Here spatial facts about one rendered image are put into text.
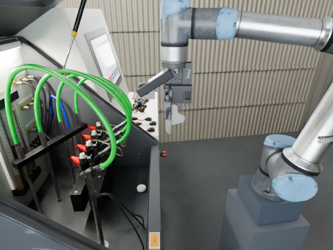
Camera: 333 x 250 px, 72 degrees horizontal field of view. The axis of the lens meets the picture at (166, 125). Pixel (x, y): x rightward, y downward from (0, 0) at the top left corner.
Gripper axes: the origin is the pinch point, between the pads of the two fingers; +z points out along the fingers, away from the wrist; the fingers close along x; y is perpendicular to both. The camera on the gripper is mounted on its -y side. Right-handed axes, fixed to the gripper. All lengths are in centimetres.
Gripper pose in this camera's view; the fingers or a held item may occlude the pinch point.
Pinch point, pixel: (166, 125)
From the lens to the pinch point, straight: 73.5
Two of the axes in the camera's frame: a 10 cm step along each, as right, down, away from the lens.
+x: -0.4, -4.5, 8.9
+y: 10.0, -0.2, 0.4
